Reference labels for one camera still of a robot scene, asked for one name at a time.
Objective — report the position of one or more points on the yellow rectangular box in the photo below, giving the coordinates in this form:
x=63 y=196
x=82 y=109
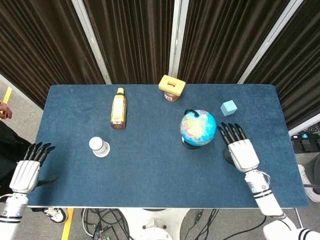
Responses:
x=172 y=85

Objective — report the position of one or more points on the person in dark clothes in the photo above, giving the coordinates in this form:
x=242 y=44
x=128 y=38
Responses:
x=8 y=145

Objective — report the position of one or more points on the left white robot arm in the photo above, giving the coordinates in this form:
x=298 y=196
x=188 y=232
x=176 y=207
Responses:
x=10 y=215

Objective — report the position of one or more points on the small globe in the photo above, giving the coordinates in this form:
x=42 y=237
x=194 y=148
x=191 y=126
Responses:
x=197 y=127

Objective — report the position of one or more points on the black foot pedal device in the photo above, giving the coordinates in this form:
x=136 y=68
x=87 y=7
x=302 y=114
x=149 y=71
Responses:
x=306 y=143

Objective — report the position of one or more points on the grey trouser leg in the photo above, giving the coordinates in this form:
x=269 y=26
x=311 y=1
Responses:
x=314 y=172

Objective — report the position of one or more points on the white partition frame post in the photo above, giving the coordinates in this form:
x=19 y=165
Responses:
x=305 y=126
x=270 y=42
x=177 y=37
x=91 y=40

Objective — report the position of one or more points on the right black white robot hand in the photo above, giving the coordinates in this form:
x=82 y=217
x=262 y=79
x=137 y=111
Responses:
x=243 y=155

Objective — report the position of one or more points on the yellow floor tape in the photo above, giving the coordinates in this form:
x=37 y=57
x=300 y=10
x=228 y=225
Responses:
x=6 y=96
x=67 y=226

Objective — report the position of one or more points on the small white plastic bottle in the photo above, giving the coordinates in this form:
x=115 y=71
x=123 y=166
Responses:
x=98 y=146

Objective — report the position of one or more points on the light blue cube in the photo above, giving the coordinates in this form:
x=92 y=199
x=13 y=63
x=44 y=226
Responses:
x=228 y=108

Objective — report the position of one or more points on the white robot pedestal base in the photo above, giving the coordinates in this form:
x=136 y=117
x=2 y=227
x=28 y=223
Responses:
x=155 y=222

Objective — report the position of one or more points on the blue table mat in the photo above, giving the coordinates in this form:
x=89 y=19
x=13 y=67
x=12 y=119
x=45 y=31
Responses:
x=150 y=172

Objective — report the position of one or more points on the yellow tea bottle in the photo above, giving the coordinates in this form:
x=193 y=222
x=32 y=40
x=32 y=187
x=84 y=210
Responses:
x=118 y=110

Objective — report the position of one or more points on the small brown jar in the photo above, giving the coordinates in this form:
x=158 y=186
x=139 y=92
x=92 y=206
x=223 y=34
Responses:
x=171 y=97

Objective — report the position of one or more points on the white shoe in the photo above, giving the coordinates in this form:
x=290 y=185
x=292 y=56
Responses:
x=308 y=185

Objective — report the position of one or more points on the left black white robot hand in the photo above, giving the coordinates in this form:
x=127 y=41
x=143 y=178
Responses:
x=25 y=176

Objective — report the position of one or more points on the brown pleated curtain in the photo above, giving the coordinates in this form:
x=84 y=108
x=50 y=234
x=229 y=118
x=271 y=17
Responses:
x=297 y=62
x=42 y=50
x=220 y=40
x=130 y=40

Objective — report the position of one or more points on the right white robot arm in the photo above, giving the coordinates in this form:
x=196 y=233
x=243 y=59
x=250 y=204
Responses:
x=265 y=197

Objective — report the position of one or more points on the white black sneaker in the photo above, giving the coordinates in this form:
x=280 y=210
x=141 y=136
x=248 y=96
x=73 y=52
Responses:
x=56 y=215

